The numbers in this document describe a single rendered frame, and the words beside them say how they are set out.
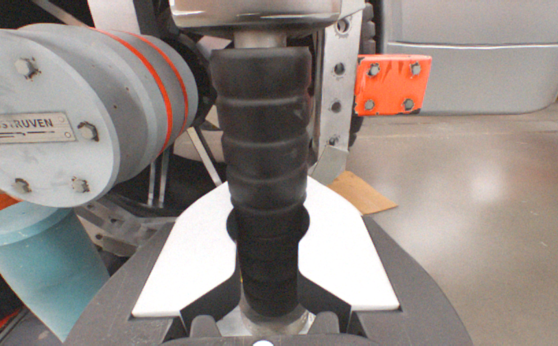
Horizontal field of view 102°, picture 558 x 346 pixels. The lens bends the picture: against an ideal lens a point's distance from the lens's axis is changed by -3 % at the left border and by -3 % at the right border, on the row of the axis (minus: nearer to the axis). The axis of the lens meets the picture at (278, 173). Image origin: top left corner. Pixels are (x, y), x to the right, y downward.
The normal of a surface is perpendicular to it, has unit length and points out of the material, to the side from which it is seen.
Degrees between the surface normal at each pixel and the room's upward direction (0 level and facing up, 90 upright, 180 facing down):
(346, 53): 90
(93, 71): 56
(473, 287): 0
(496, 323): 0
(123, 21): 90
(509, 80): 90
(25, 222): 0
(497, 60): 90
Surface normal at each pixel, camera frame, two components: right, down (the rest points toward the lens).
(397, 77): 0.01, 0.47
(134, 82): 0.51, 0.15
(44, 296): 0.34, 0.43
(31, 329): -0.03, -0.88
